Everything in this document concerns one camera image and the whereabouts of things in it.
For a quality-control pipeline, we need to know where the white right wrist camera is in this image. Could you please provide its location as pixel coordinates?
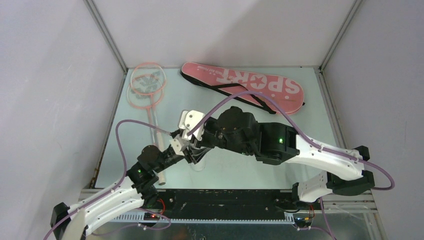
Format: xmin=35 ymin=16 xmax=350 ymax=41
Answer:
xmin=178 ymin=110 xmax=206 ymax=141

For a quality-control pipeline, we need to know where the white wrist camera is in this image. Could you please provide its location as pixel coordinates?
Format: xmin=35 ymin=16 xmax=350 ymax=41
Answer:
xmin=178 ymin=110 xmax=206 ymax=141
xmin=169 ymin=136 xmax=188 ymax=156

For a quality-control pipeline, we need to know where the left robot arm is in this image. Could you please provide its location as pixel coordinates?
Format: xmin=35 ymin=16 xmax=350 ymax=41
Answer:
xmin=50 ymin=145 xmax=210 ymax=240

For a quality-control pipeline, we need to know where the aluminium front frame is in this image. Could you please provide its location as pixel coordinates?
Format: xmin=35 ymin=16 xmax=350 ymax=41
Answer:
xmin=89 ymin=188 xmax=386 ymax=240

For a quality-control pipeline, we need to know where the purple cable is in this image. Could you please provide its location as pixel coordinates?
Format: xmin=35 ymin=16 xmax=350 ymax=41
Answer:
xmin=43 ymin=119 xmax=173 ymax=240
xmin=187 ymin=91 xmax=396 ymax=191

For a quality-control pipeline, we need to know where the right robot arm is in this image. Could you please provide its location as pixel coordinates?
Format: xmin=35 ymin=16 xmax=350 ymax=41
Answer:
xmin=194 ymin=106 xmax=375 ymax=209

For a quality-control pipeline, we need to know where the pink sport racket bag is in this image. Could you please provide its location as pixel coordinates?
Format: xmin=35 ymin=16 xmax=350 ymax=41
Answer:
xmin=180 ymin=62 xmax=305 ymax=115

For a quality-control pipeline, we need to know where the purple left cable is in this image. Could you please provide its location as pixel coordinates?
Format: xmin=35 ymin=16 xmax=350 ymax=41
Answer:
xmin=43 ymin=119 xmax=173 ymax=240

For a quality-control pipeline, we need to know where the white shuttlecock tube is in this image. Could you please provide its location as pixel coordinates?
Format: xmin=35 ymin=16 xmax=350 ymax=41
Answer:
xmin=190 ymin=148 xmax=208 ymax=172

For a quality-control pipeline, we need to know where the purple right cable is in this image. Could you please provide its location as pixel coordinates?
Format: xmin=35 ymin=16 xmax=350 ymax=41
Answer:
xmin=187 ymin=91 xmax=396 ymax=191

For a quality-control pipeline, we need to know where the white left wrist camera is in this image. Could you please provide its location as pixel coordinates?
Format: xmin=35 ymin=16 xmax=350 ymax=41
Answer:
xmin=169 ymin=136 xmax=188 ymax=156

